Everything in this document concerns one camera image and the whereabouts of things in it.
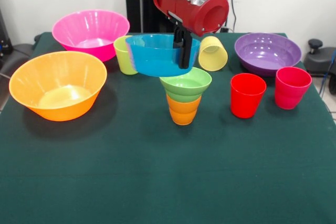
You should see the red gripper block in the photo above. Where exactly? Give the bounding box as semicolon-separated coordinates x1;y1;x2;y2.
152;0;230;70

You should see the blue bowl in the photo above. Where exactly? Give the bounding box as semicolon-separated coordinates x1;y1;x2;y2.
125;34;202;77

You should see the yellow cup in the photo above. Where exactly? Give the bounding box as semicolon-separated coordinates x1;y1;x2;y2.
197;36;228;72

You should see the small green bowl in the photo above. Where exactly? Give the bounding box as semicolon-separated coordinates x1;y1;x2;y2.
159;67;213;103

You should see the lime green cup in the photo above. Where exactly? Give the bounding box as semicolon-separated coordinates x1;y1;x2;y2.
113;35;139;76

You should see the orange cup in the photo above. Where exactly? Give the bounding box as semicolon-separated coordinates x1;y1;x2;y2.
166;94;202;126

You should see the red cup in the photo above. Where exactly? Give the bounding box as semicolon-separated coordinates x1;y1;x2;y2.
230;73;267;119

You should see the purple bowl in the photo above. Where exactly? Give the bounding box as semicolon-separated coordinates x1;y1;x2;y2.
234;33;302;78

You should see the large pink bowl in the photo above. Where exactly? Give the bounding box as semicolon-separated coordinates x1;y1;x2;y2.
51;9;131;62

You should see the dark green tablecloth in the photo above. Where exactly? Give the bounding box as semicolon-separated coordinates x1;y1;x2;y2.
0;31;336;224

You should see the magenta cup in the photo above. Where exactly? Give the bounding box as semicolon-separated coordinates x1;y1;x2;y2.
275;67;313;110

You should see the dark chair base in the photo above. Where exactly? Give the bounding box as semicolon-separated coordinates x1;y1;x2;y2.
0;42;36;77
304;38;336;78

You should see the large orange bowl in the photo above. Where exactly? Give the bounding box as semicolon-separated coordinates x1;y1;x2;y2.
8;50;108;122

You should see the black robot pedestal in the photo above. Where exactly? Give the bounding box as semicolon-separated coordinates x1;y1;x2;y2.
121;0;213;34

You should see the black hanging cable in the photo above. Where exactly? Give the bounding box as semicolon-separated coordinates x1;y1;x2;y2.
219;0;238;33

